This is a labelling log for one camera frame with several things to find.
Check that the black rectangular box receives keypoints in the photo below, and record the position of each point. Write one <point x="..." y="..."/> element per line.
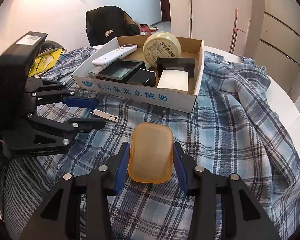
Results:
<point x="181" y="64"/>

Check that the grey pouch bag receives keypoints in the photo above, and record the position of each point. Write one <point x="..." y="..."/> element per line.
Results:
<point x="50" y="46"/>

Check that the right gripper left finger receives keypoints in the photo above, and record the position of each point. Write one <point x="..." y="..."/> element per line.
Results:
<point x="57" y="217"/>

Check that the grey mop handle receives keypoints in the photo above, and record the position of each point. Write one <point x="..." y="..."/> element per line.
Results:
<point x="190" y="18"/>

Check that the black display frame box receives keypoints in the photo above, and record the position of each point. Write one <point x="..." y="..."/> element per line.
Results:
<point x="120" y="71"/>

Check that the white power adapter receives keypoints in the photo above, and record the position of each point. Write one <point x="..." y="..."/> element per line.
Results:
<point x="174" y="80"/>

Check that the red broom handle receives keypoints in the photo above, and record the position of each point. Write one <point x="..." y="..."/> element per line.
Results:
<point x="234" y="32"/>

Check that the orange translucent soap box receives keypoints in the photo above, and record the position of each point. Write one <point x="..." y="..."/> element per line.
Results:
<point x="151" y="154"/>

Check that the blue plaid shirt cloth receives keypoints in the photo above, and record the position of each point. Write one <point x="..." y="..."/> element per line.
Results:
<point x="232" y="129"/>

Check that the cardboard tray box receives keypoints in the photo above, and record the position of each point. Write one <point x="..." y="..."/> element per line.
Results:
<point x="85" y="75"/>

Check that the chair with black jacket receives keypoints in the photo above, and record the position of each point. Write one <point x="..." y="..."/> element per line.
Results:
<point x="105" y="23"/>

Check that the silver nail clipper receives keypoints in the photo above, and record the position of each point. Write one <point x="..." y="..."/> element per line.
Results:
<point x="104" y="115"/>

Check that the white AUX remote control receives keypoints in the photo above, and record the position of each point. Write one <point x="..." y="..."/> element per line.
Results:
<point x="114" y="55"/>

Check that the beige refrigerator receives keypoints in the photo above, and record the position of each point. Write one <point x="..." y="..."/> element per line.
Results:
<point x="279" y="45"/>

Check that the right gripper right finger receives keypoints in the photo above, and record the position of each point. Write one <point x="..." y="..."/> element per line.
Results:
<point x="243" y="217"/>

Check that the black small cube box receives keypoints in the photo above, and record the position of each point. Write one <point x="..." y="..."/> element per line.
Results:
<point x="143" y="77"/>

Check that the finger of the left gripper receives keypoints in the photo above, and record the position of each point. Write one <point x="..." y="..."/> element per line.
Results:
<point x="44" y="92"/>
<point x="67" y="127"/>

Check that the yellow package box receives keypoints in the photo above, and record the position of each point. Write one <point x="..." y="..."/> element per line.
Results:
<point x="44" y="63"/>

